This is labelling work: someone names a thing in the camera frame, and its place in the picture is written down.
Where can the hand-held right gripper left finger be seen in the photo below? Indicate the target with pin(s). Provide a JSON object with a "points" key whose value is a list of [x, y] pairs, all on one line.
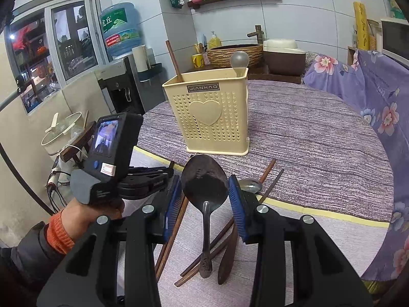
{"points": [[172, 211]]}

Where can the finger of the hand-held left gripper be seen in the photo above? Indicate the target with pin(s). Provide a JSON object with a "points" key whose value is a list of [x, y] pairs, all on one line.
{"points": [[150, 172]]}

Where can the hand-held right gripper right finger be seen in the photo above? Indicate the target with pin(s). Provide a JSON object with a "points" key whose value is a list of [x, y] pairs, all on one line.
{"points": [[239, 208]]}

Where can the small metal spoon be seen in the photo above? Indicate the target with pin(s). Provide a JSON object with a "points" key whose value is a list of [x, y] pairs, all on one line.
{"points": [[252, 185]]}

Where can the brown wooden chopstick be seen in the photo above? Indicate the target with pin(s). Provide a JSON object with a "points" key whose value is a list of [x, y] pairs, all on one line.
{"points": [[167, 249], [175, 241], [267, 170], [174, 60]]}

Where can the dark serving spoon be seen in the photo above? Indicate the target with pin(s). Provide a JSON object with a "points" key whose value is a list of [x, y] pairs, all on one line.
{"points": [[204, 182]]}

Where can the brown wooden spoon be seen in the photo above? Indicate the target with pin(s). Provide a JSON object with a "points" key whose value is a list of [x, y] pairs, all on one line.
{"points": [[225, 262]]}

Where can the cream plastic utensil holder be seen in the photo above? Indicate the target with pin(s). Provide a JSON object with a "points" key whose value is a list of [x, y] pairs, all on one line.
{"points": [[204, 134]]}

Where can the person's left forearm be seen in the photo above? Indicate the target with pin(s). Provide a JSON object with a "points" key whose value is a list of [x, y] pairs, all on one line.
{"points": [[28, 255]]}

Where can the person's left hand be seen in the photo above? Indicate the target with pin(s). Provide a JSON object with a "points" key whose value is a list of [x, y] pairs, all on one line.
{"points": [[83, 212]]}

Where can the dark wooden stool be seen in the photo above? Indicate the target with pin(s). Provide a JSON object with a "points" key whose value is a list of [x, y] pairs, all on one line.
{"points": [[83, 137]]}

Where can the black water dispenser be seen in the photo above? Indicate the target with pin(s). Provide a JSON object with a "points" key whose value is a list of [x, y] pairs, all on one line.
{"points": [[118, 86]]}

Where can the white pot with glass lid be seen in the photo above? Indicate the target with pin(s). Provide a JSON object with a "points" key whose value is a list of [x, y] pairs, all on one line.
{"points": [[54, 147]]}

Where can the white paper towel roll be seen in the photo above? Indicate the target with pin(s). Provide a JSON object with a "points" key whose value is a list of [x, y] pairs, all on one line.
{"points": [[140, 57]]}

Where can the striped purple table cloth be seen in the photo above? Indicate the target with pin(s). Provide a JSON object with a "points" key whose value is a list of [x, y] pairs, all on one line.
{"points": [[319, 140]]}

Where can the pale lilac table cloth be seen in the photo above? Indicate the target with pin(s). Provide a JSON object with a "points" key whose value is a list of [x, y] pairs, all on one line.
{"points": [[345, 230]]}

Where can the sliding glass window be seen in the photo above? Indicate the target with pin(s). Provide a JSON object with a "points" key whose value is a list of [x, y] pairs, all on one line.
{"points": [[76, 38]]}

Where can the blue water jug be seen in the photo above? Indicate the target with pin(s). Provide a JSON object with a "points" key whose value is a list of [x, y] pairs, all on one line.
{"points": [[121, 32]]}

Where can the yellow mug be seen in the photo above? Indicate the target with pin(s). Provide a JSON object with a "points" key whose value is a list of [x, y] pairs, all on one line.
{"points": [[198, 60]]}

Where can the wicker wash basin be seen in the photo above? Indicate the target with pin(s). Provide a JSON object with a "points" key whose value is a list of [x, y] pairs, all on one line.
{"points": [[223, 57]]}

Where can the yellow dish soap bottle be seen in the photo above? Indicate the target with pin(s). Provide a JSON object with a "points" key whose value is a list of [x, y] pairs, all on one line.
{"points": [[214, 42]]}

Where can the brown and white rice cooker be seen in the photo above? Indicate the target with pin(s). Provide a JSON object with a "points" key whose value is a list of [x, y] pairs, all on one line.
{"points": [[284, 59]]}

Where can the purple floral sheet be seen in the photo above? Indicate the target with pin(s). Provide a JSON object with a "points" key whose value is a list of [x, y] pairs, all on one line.
{"points": [[377, 102]]}

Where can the wooden faucet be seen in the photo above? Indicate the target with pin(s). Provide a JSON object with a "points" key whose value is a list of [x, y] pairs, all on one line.
{"points": [[258, 33]]}

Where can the glass jar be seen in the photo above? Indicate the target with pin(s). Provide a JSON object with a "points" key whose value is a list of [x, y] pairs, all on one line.
{"points": [[372, 40]]}

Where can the yellow tube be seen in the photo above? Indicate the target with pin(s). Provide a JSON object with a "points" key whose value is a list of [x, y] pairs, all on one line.
{"points": [[361, 25]]}

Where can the white microwave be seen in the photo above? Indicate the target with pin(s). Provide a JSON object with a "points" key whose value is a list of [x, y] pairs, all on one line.
{"points": [[396, 38]]}

